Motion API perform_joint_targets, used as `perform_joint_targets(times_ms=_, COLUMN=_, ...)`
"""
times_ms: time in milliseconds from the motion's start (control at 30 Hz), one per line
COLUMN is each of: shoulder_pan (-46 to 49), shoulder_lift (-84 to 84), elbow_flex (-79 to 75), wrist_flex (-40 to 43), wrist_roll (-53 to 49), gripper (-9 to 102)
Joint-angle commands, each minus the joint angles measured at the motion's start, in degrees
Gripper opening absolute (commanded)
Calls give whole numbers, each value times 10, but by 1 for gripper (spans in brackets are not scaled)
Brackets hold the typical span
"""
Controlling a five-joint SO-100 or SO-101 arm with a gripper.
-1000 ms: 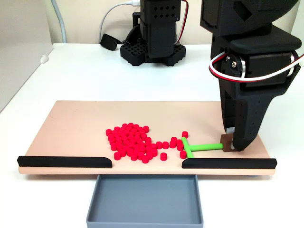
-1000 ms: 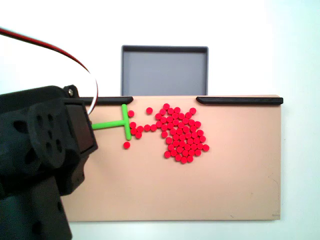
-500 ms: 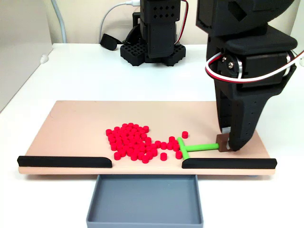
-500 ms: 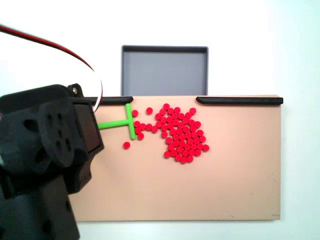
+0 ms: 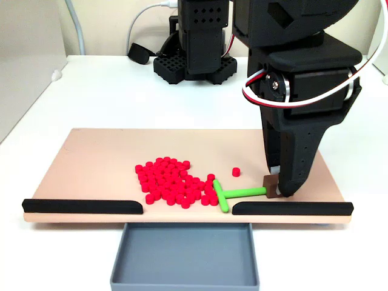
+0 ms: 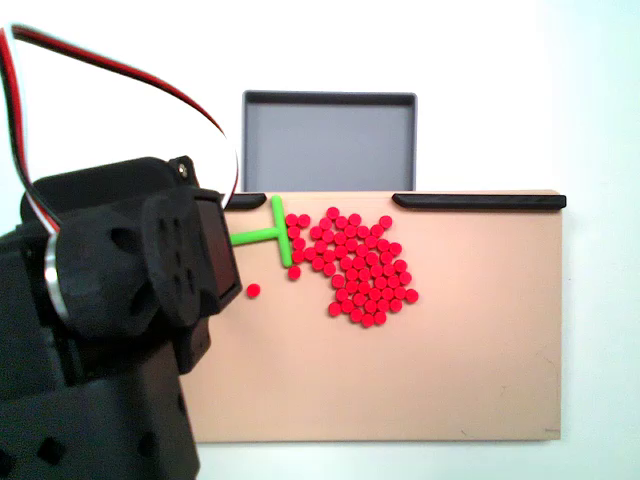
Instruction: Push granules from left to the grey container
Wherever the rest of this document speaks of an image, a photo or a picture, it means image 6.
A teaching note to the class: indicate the green T-shaped pusher tool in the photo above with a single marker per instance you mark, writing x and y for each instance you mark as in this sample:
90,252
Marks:
280,232

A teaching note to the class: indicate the pile of red granules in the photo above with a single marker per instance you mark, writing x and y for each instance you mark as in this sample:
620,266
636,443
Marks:
365,270

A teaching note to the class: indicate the grey rectangular container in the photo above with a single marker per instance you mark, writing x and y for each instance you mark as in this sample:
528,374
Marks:
327,145

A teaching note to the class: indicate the beige flat board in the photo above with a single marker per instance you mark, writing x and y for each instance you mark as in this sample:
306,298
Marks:
400,375

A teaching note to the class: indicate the black edge rail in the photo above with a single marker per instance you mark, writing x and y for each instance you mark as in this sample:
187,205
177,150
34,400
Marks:
247,201
480,201

